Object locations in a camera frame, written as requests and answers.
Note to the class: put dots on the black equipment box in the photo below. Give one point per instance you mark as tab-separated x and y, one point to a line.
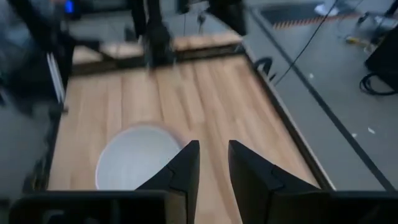
40	71

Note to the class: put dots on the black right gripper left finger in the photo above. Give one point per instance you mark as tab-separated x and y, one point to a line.
186	168

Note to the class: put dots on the black mat with striped edge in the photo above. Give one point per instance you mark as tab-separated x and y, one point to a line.
295	12

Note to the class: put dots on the black aluminium table frame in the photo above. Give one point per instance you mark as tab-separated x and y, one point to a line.
286	119

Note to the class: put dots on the black frame clamp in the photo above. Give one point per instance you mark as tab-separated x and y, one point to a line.
264	63

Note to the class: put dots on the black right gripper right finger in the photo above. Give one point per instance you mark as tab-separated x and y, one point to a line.
248	177

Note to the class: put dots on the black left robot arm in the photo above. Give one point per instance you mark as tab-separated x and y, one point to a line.
158	40

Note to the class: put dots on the white bowl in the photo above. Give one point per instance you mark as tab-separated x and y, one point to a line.
133	158

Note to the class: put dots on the small yellow object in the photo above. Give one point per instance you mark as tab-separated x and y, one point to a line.
353	40

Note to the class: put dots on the white object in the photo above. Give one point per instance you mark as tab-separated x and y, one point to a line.
326	8

